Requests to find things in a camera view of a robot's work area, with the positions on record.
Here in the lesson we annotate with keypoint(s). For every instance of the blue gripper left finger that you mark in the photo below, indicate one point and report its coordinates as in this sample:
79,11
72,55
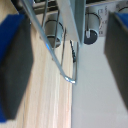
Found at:
15,66

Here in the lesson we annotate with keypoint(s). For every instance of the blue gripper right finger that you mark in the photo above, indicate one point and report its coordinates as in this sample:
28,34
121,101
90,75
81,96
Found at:
118,56

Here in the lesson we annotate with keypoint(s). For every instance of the grey oven knob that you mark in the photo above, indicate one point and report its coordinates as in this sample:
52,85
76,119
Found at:
91,28
53,28

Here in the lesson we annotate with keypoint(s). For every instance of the black toaster oven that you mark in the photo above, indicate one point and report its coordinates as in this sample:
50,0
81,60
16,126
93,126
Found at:
104,16

